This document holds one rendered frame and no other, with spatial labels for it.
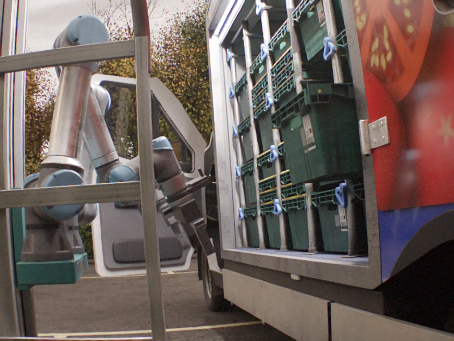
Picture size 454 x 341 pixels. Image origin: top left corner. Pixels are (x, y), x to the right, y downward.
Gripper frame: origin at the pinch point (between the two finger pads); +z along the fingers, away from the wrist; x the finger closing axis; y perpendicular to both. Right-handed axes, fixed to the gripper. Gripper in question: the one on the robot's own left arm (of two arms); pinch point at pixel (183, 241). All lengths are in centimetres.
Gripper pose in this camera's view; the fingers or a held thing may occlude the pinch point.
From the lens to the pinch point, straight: 199.5
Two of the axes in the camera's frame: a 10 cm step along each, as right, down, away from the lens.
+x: -0.4, 2.1, 9.8
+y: 8.8, -4.5, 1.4
